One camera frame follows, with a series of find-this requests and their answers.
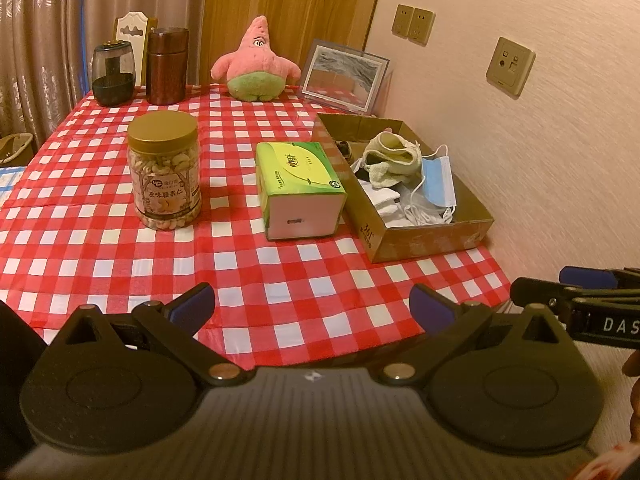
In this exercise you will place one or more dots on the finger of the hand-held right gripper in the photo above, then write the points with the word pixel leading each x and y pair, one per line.
pixel 585 276
pixel 540 290

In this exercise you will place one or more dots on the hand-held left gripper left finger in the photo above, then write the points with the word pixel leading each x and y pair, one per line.
pixel 192 305

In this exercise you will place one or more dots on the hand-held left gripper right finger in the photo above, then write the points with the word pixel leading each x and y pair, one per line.
pixel 432 307

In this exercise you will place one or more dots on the brown cardboard box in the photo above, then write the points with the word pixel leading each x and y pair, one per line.
pixel 425 245

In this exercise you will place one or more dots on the white face mask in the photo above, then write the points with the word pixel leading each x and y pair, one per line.
pixel 425 210

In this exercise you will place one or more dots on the white cloth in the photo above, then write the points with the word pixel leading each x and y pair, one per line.
pixel 387 205

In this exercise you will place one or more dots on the blue face mask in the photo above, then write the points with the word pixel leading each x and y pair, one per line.
pixel 437 180

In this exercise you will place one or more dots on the light green cloth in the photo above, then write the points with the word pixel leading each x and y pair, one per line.
pixel 395 157

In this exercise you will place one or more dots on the person's right hand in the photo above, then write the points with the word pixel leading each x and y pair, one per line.
pixel 632 364

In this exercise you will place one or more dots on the red checkered tablecloth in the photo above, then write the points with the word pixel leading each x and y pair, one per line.
pixel 250 280

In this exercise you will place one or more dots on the nut jar with gold lid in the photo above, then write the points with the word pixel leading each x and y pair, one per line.
pixel 165 180

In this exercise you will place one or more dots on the green tissue box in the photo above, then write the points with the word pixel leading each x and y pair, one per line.
pixel 295 170

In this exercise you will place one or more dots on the blue checked bed sheet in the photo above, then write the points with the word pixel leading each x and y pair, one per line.
pixel 7 180

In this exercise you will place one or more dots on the glass grinder with dark base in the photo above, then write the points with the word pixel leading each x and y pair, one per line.
pixel 112 85

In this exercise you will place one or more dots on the brown cylindrical canister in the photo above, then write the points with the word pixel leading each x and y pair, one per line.
pixel 167 70

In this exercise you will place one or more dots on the beige basket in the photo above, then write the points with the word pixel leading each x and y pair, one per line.
pixel 15 147

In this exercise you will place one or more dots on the pink starfish plush toy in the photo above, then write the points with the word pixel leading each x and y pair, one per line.
pixel 255 60

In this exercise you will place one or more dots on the white chair back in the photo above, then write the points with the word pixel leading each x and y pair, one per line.
pixel 135 22

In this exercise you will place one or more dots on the beige patterned curtain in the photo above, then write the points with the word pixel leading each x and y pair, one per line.
pixel 50 35

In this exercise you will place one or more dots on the large beige wall socket panel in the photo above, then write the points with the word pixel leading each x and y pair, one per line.
pixel 510 66

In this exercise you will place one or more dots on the clear picture frame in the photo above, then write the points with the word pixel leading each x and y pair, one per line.
pixel 340 75

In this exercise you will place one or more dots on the beige wall socket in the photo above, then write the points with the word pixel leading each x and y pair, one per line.
pixel 401 19
pixel 421 26

